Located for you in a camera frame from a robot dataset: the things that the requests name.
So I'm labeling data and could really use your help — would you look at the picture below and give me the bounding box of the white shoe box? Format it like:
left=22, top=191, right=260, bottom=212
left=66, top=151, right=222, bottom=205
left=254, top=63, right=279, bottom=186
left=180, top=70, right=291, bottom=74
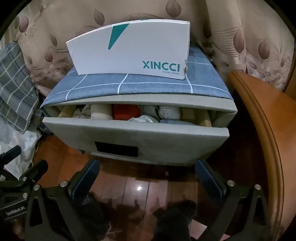
left=66, top=20, right=191, bottom=80

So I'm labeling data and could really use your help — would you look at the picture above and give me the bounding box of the blue checked cloth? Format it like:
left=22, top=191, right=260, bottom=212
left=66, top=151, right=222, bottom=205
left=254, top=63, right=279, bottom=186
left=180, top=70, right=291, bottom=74
left=40, top=45, right=237, bottom=114

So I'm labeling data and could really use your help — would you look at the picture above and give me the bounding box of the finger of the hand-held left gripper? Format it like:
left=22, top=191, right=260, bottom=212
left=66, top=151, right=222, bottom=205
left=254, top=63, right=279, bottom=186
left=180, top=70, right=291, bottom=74
left=0, top=146, right=22, bottom=173
left=0, top=160, right=49, bottom=193

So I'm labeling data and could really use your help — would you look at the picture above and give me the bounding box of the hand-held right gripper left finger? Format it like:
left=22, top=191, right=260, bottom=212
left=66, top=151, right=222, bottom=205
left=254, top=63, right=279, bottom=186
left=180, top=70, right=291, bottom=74
left=23, top=159, right=101, bottom=241

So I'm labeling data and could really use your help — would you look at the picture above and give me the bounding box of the plaid blanket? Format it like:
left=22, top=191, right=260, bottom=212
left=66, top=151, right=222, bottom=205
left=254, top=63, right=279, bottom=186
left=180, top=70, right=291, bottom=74
left=0, top=42, right=40, bottom=133

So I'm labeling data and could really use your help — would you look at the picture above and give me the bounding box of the light grey underwear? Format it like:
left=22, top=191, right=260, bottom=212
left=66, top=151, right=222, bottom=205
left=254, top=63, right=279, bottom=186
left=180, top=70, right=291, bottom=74
left=72, top=105, right=92, bottom=119

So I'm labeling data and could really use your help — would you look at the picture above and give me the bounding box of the grey nightstand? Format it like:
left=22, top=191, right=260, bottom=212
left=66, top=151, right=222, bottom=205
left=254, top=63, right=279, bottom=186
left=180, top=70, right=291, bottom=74
left=40, top=93, right=237, bottom=167

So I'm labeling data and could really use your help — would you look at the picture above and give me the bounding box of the person's left leg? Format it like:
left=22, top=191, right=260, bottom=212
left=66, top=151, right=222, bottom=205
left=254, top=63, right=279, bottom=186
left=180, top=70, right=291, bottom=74
left=76, top=192, right=111, bottom=241

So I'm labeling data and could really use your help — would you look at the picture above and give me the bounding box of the grey white underwear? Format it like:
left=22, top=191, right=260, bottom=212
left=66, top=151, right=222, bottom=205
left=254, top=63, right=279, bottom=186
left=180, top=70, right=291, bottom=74
left=139, top=105, right=160, bottom=117

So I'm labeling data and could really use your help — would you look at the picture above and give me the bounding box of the light blue underwear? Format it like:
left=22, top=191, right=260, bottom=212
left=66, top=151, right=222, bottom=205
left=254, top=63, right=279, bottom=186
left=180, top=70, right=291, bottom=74
left=159, top=119, right=185, bottom=126

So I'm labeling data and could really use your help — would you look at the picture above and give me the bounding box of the pale patterned underwear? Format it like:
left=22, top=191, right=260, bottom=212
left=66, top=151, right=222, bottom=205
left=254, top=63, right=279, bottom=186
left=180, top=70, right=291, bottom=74
left=127, top=115, right=160, bottom=123

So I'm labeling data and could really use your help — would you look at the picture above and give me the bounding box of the white crumpled sheet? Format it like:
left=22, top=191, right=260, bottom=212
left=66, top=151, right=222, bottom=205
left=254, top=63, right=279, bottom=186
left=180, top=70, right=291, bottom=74
left=0, top=130, right=38, bottom=181

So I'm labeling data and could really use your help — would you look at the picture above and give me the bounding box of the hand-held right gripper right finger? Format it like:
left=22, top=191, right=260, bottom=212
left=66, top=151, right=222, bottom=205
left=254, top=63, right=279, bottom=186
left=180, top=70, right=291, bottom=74
left=195, top=159, right=272, bottom=241

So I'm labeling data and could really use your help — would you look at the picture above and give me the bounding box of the leaf print beige curtain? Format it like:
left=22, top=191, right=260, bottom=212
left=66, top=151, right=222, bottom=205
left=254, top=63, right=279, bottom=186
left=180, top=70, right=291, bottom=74
left=9, top=0, right=294, bottom=93

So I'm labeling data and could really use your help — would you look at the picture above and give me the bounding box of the beige underwear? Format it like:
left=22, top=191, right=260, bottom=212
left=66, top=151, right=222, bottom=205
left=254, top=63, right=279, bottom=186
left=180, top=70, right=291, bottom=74
left=91, top=104, right=114, bottom=120

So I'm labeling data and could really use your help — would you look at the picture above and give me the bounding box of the grey fronted wooden drawer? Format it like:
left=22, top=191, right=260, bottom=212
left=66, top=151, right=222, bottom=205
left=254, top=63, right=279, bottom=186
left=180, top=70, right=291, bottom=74
left=43, top=104, right=230, bottom=166

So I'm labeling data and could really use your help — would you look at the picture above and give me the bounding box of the red underwear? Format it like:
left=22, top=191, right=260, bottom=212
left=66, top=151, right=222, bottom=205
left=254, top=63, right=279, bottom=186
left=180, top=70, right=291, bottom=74
left=113, top=105, right=140, bottom=121

